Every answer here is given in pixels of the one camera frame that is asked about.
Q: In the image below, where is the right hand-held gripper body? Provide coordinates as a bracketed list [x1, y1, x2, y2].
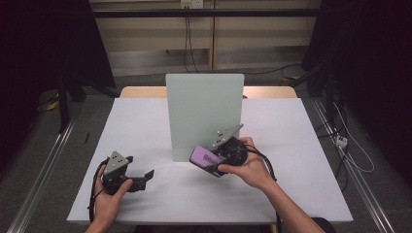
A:
[209, 122, 250, 168]

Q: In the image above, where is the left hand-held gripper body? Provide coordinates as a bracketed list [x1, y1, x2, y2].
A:
[102, 150, 147, 196]

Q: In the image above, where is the purple whiteboard eraser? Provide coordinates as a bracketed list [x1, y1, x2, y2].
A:
[189, 144, 229, 179]

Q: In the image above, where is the person's right hand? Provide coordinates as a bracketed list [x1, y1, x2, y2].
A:
[217, 136, 277, 191]

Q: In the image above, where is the person's left hand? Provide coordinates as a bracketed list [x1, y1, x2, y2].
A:
[93, 164, 134, 225]

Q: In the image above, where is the white table cover sheet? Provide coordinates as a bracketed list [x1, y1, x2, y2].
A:
[66, 97, 355, 225]

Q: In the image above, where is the frosted glass whiteboard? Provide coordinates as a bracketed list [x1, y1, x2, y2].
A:
[165, 73, 246, 163]

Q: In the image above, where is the person's dark clothing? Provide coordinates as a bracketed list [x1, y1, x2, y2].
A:
[134, 216, 338, 233]

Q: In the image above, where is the black metal stand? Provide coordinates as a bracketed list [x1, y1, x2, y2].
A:
[55, 72, 86, 134]

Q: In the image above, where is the yellow floor tape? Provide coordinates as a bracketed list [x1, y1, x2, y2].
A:
[46, 99, 61, 112]

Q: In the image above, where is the white power strip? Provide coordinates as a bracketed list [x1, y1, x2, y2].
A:
[334, 134, 349, 149]

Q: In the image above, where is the black curtain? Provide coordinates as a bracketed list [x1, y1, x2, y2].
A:
[300, 0, 412, 187]
[0, 0, 117, 173]

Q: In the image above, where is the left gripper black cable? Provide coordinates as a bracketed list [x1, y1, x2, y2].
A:
[87, 157, 110, 223]

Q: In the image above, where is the aluminium floor rail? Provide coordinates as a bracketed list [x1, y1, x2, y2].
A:
[6, 108, 82, 233]
[311, 97, 396, 233]

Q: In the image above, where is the black hanging wall cable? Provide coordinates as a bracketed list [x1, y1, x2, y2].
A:
[182, 16, 200, 74]

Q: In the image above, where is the white cable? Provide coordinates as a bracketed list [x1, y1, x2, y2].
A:
[332, 101, 376, 174]

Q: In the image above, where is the black horizontal frame bar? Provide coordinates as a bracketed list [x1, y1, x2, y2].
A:
[91, 8, 323, 18]

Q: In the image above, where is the white wall socket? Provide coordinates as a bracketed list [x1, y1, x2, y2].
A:
[180, 0, 205, 10]

